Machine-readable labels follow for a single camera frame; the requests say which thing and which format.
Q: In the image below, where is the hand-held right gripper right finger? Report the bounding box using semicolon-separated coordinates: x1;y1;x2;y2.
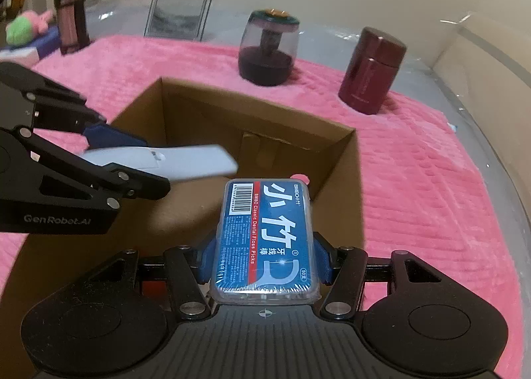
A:
311;231;447;319

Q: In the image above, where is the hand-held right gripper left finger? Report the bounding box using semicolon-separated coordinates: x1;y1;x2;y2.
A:
81;234;219;320

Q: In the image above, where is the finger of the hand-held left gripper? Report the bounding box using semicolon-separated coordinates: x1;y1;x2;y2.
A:
0;62;147;149
17;126;172;211

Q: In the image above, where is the blue dental floss box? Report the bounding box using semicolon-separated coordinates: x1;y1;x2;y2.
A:
209;177;320;305

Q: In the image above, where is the brown cardboard box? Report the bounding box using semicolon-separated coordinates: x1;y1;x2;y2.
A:
2;77;367;305

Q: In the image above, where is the pink fleece blanket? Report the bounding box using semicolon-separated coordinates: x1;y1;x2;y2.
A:
0;34;524;379

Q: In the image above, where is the blue white flat box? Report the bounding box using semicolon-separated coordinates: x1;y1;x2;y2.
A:
0;26;64;67

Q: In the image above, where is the brown thermos flask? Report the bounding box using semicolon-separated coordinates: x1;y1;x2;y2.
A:
54;0;91;56

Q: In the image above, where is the green pink plush toy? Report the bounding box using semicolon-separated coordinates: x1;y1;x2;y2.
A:
5;9;57;46

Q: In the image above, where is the dark clear jar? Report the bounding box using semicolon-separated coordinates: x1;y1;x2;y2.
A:
237;8;300;87

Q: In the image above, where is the maroon canister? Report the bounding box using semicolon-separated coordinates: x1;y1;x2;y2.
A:
338;26;408;115

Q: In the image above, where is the clear plastic sheet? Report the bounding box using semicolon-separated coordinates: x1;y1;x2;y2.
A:
429;10;531;164

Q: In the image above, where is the silver picture frame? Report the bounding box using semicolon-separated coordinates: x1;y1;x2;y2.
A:
143;0;215;42

